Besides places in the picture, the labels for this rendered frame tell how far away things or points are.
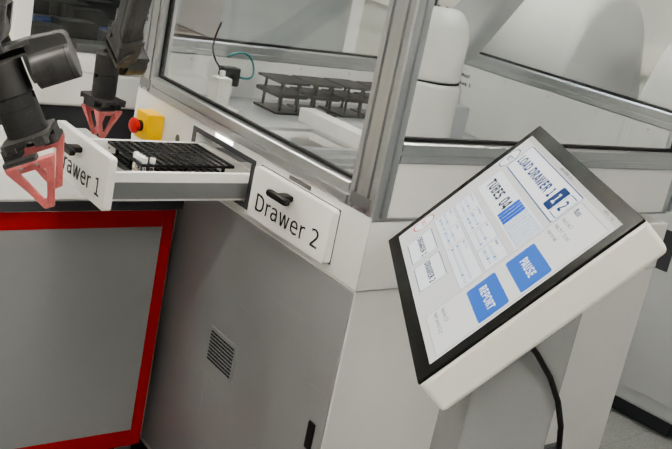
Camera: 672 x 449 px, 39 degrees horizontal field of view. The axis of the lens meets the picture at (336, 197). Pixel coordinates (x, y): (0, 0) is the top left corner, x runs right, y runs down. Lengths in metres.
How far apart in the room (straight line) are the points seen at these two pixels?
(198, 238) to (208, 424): 0.43
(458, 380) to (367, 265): 0.71
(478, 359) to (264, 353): 1.02
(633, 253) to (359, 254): 0.78
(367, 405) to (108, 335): 0.72
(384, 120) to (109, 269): 0.86
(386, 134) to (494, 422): 0.60
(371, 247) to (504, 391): 0.54
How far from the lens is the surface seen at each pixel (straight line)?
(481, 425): 1.34
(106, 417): 2.48
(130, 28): 2.17
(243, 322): 2.12
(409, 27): 1.68
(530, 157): 1.46
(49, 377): 2.36
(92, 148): 1.97
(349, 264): 1.79
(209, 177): 2.03
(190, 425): 2.37
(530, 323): 1.08
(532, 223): 1.25
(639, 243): 1.08
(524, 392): 1.33
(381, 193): 1.73
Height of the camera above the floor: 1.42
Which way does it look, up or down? 15 degrees down
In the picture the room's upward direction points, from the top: 12 degrees clockwise
